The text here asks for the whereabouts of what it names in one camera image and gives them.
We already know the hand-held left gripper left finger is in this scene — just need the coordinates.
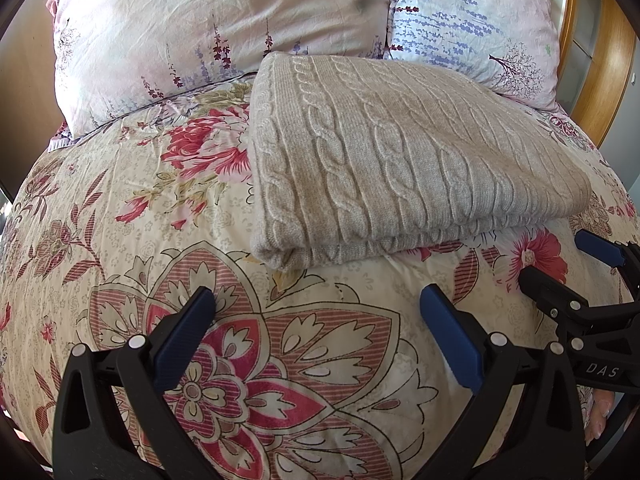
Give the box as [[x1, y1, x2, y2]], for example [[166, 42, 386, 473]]
[[52, 286, 216, 480]]

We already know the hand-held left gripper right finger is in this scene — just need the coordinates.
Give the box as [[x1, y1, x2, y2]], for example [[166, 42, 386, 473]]
[[420, 284, 601, 480]]

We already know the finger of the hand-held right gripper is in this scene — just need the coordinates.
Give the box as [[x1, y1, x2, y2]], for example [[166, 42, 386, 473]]
[[518, 264, 601, 326], [574, 229, 640, 281]]

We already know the beige cable knit sweater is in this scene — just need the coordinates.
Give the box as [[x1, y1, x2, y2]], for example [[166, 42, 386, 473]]
[[248, 51, 593, 273]]

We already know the person's right hand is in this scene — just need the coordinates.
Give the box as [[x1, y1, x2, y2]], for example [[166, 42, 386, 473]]
[[585, 387, 623, 448]]

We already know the floral bed duvet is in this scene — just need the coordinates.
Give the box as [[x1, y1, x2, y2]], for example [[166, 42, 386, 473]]
[[0, 75, 640, 480]]

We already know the grey glass panel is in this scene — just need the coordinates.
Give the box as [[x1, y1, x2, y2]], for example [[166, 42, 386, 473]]
[[570, 10, 605, 106]]

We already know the wooden bed headboard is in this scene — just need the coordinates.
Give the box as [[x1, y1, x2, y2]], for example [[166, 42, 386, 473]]
[[557, 0, 640, 148]]

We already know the pillow with tree print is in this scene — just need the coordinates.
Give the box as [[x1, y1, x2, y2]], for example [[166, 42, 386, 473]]
[[387, 0, 563, 111]]

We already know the pink floral pillow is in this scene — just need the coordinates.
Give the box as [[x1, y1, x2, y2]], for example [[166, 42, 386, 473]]
[[47, 0, 396, 138]]

